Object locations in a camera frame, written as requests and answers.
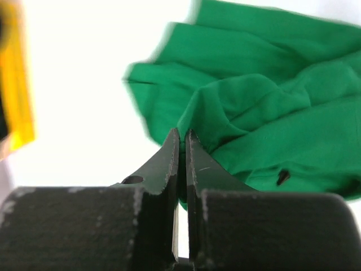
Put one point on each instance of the green t-shirt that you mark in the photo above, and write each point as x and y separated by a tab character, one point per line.
273	96

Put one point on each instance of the yellow t-shirt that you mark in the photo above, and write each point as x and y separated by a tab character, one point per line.
17	121

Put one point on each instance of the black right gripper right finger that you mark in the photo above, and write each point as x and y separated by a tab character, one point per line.
234	227

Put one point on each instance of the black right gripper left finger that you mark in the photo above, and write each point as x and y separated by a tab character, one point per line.
128	226

